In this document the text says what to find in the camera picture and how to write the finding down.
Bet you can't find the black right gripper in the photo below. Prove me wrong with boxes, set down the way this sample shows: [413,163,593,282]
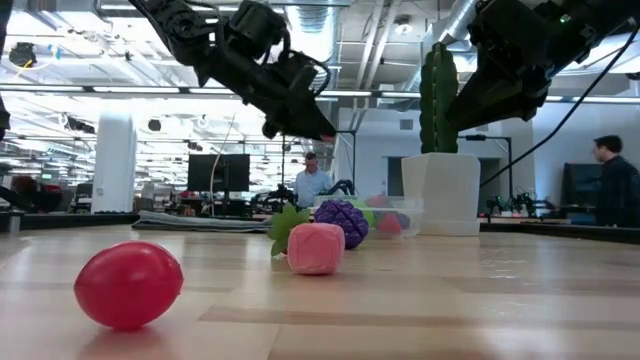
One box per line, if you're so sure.
[445,0,616,132]

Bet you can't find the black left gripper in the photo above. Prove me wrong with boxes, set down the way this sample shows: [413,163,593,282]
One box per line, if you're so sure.
[197,44,337,141]

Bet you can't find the green toy cabbage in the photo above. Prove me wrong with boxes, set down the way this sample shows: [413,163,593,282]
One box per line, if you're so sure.
[355,201,377,228]

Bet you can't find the red toy cherry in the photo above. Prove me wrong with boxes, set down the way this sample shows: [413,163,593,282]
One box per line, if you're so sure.
[73,240,186,333]

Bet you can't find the clear plastic tupperware container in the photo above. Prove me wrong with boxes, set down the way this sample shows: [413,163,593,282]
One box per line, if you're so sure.
[312,195,426,239]

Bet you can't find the green cactus plant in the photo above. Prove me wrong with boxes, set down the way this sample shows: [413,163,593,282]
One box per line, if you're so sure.
[418,42,460,155]

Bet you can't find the person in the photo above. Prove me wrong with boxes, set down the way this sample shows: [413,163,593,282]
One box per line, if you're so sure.
[293,151,335,209]
[592,134,640,229]

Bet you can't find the black background monitor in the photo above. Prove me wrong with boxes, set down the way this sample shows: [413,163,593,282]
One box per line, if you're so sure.
[187,153,251,194]

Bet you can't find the white hexagonal plant pot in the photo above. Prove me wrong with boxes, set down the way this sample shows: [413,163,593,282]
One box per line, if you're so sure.
[401,152,482,237]

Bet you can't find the purple toy grapes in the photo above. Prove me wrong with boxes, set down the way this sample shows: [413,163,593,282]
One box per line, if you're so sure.
[313,199,370,250]

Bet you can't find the dark background screen cart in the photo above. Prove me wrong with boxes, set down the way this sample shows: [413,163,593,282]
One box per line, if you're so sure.
[562,162,601,227]

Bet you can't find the white pillar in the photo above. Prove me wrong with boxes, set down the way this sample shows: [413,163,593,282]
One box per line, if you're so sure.
[90,112,139,215]

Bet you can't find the long ceiling light strip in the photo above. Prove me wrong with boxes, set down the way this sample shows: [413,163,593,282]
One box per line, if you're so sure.
[0,83,421,100]

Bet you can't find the black ceiling lamp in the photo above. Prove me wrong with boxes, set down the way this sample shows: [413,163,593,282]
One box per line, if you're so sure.
[8,41,37,69]

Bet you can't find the long black power cable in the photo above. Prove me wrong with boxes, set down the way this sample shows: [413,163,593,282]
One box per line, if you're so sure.
[478,22,640,190]

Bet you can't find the black background station frame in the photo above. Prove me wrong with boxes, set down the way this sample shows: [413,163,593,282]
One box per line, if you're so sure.
[280,128,358,197]

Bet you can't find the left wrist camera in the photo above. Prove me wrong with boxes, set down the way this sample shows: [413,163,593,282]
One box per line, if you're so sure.
[227,0,290,52]

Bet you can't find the silver ventilation duct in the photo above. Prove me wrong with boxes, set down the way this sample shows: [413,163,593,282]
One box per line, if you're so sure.
[294,0,342,36]

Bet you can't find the black metal table frame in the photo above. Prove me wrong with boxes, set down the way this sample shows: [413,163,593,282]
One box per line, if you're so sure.
[0,210,640,246]

